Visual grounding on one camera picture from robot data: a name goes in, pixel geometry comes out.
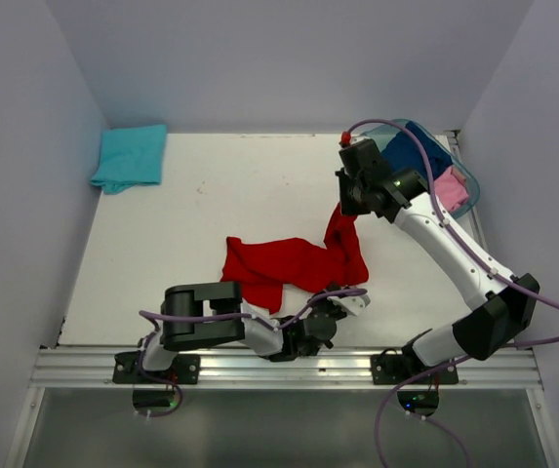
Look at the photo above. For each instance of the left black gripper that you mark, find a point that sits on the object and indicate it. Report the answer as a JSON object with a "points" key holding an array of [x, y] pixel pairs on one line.
{"points": [[333, 304]]}

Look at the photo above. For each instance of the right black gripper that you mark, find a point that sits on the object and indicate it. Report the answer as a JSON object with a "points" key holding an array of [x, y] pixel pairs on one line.
{"points": [[347, 206]]}

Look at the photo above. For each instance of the red t shirt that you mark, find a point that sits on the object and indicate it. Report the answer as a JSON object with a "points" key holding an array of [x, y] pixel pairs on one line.
{"points": [[263, 270]]}

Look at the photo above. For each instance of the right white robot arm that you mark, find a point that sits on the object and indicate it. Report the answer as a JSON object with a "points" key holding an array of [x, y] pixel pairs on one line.
{"points": [[501, 304]]}

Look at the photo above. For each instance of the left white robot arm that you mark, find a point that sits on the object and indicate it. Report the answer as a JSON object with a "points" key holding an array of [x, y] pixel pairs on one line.
{"points": [[204, 316]]}

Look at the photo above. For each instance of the teal plastic basket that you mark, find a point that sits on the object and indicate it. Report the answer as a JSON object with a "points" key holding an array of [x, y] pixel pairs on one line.
{"points": [[401, 153]]}

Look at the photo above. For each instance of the pink t shirt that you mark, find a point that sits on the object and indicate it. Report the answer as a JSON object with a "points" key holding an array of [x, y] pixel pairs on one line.
{"points": [[450, 188]]}

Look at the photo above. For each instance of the folded teal t shirt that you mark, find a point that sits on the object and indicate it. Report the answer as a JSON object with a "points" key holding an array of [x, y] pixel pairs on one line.
{"points": [[130, 157]]}

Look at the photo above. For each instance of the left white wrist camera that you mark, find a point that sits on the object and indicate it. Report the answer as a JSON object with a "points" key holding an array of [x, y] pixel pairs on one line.
{"points": [[352, 304]]}

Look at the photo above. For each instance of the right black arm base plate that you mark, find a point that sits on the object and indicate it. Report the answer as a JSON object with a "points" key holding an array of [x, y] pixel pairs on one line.
{"points": [[391, 367]]}

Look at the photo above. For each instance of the aluminium mounting rail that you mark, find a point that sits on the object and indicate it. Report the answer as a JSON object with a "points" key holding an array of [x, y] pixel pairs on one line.
{"points": [[239, 368]]}

